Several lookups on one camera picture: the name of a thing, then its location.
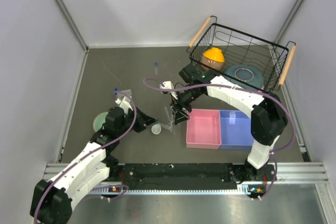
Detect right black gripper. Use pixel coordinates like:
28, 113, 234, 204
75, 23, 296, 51
170, 86, 203, 125

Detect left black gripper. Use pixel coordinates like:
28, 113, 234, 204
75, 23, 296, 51
117, 106, 158, 136

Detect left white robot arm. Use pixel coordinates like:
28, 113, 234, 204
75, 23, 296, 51
30, 106, 157, 223

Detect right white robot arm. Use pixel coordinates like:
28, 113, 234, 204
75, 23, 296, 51
170, 64, 288, 180

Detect clear plastic pipette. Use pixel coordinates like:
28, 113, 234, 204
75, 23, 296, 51
169, 111, 174, 132
164, 107, 175, 135
167, 119, 175, 127

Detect white crucible cup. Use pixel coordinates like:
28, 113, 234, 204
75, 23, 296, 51
151, 124, 162, 135

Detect pink plastic bin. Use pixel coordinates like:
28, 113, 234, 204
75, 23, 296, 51
186, 109, 222, 150

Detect clear test tube rack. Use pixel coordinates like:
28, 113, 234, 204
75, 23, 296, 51
115, 89, 132, 106

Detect light green plate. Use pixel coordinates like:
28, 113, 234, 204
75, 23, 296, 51
92, 112, 108, 132

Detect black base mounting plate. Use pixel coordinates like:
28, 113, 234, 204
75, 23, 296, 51
115, 162, 253, 190

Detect blue plastic bin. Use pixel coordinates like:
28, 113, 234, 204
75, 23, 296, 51
219, 110, 254, 151

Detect orange and brown bowl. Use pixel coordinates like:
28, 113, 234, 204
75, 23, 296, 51
201, 47, 225, 71

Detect dark blue plate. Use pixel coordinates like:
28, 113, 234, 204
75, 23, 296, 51
224, 65, 264, 90

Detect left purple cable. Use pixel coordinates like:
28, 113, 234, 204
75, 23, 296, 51
33, 90, 137, 223

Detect purple cable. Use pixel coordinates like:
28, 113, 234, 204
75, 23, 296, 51
143, 78, 297, 201
33, 90, 137, 223

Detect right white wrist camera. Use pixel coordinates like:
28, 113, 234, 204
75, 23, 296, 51
160, 81, 178, 100

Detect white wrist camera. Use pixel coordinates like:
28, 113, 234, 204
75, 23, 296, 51
160, 81, 178, 100
114, 90, 133, 114

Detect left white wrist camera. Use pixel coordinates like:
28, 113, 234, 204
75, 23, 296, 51
114, 90, 133, 114

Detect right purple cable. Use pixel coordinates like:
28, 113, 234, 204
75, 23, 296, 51
143, 78, 297, 201

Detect black wire dish basket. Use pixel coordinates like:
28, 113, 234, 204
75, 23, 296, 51
187, 15, 296, 92

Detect aluminium frame rail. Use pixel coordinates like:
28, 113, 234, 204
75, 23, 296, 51
39, 162, 329, 196

